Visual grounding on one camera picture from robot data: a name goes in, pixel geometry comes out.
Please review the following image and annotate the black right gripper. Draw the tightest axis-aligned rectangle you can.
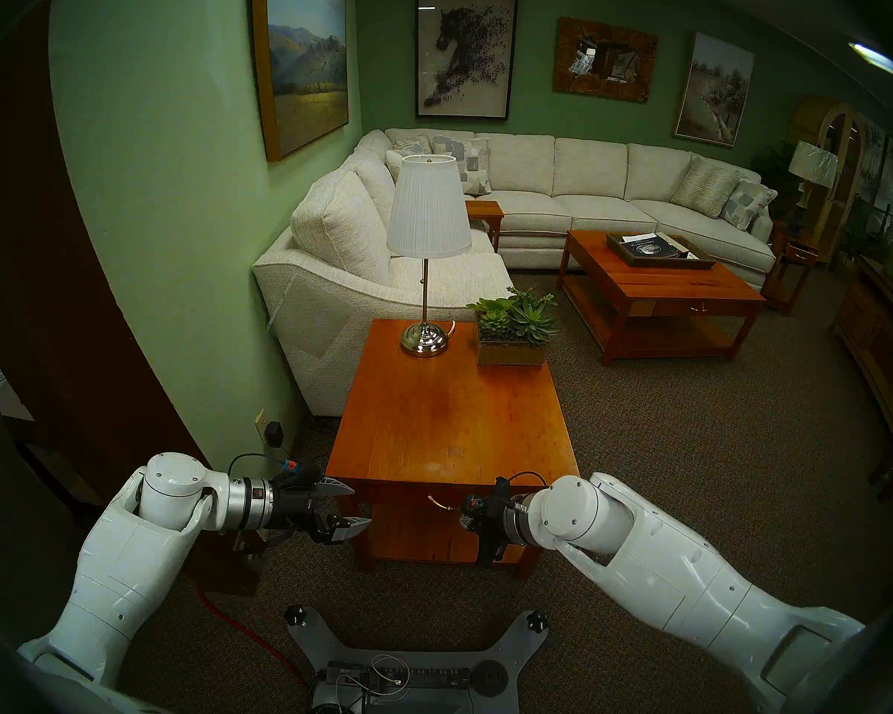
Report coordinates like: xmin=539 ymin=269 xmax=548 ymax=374
xmin=459 ymin=476 xmax=526 ymax=569

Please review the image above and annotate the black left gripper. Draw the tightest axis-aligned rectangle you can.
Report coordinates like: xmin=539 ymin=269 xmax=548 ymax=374
xmin=272 ymin=476 xmax=374 ymax=547

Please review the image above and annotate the wooden end table drawer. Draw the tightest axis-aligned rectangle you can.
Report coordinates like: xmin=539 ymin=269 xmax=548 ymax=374
xmin=357 ymin=489 xmax=559 ymax=516

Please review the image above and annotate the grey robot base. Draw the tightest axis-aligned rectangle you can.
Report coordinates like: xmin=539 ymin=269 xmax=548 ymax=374
xmin=284 ymin=605 xmax=550 ymax=714

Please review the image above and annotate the orange wooden end table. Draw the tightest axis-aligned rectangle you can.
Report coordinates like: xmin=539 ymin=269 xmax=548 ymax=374
xmin=325 ymin=318 xmax=583 ymax=579

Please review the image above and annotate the black power strip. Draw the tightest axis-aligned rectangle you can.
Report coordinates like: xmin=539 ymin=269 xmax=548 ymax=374
xmin=326 ymin=662 xmax=473 ymax=689

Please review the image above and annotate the succulent planter box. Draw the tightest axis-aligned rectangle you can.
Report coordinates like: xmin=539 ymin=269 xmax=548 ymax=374
xmin=467 ymin=287 xmax=560 ymax=367

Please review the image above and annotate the wooden coffee table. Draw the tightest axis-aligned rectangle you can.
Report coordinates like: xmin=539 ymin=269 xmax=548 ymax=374
xmin=557 ymin=229 xmax=767 ymax=366

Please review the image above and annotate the small wooden side table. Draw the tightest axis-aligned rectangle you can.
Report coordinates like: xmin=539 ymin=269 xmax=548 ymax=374
xmin=465 ymin=199 xmax=505 ymax=254
xmin=761 ymin=222 xmax=819 ymax=315

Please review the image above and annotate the white shade chrome table lamp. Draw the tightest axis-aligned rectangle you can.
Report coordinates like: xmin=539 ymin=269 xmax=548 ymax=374
xmin=385 ymin=153 xmax=473 ymax=358

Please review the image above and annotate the dark hardcover book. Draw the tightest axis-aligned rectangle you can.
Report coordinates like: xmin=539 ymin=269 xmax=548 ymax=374
xmin=624 ymin=235 xmax=687 ymax=260

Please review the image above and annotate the dark wooden serving tray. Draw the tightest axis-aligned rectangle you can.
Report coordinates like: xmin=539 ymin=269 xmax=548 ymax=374
xmin=605 ymin=233 xmax=717 ymax=269

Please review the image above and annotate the grey patterned throw pillow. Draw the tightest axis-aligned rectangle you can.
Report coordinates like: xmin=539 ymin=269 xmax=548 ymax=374
xmin=433 ymin=136 xmax=492 ymax=196
xmin=720 ymin=178 xmax=778 ymax=232

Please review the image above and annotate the cream sectional sofa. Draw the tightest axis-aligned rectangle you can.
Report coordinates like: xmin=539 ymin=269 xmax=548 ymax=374
xmin=252 ymin=127 xmax=778 ymax=417

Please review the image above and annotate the wooden sideboard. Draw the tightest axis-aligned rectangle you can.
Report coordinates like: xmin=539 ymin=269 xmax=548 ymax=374
xmin=830 ymin=255 xmax=893 ymax=442

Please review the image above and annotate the framed mountain landscape painting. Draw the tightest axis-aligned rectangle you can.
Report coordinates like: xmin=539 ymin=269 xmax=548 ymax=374
xmin=251 ymin=0 xmax=351 ymax=163

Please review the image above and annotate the rustic wood framed mirror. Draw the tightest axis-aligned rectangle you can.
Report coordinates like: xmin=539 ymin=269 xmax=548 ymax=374
xmin=552 ymin=17 xmax=659 ymax=103

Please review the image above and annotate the black framed horse artwork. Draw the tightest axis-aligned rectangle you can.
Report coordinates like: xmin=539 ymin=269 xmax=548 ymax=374
xmin=415 ymin=0 xmax=519 ymax=120

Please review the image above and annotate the framed tree landscape painting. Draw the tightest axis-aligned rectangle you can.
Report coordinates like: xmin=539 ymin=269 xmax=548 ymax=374
xmin=673 ymin=32 xmax=756 ymax=148

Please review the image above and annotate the wrapped shade table lamp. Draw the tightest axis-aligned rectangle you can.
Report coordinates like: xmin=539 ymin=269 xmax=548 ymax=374
xmin=789 ymin=141 xmax=839 ymax=234

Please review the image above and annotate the arched wooden cabinet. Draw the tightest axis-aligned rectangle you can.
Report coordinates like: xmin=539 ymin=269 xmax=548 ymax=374
xmin=787 ymin=95 xmax=868 ymax=263

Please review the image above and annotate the fluorescent ceiling light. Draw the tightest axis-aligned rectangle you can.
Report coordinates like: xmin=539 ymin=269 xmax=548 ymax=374
xmin=848 ymin=42 xmax=893 ymax=81

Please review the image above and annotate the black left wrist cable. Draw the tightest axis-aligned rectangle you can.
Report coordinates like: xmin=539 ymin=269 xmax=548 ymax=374
xmin=227 ymin=452 xmax=302 ymax=551

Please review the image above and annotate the red floor cable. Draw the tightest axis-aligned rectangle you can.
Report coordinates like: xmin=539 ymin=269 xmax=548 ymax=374
xmin=197 ymin=586 xmax=310 ymax=684

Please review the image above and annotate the white wire loop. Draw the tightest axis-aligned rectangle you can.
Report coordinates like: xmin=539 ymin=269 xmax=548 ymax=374
xmin=368 ymin=653 xmax=412 ymax=697

